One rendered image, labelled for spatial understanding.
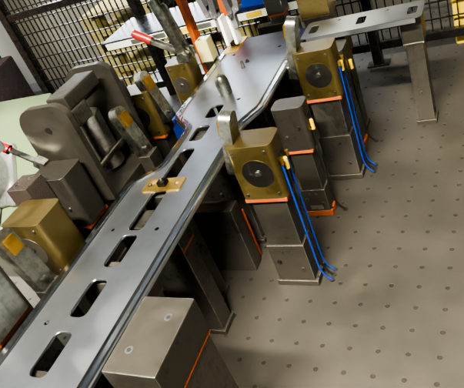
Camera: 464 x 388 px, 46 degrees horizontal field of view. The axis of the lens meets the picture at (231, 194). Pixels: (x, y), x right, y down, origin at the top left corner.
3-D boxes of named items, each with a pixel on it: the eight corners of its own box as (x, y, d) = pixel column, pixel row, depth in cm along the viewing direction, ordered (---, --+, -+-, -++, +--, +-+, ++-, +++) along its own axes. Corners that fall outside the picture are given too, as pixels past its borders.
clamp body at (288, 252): (333, 289, 109) (284, 145, 90) (278, 287, 115) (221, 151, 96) (340, 265, 114) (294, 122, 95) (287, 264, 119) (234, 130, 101)
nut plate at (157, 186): (187, 177, 102) (184, 172, 101) (178, 190, 99) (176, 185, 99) (149, 180, 106) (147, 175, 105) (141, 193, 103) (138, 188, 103)
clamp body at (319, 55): (375, 179, 132) (342, 46, 113) (328, 182, 138) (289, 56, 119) (379, 163, 137) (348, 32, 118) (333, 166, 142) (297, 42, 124)
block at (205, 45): (250, 155, 161) (205, 39, 141) (239, 156, 162) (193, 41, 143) (254, 148, 163) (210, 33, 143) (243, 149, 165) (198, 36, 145)
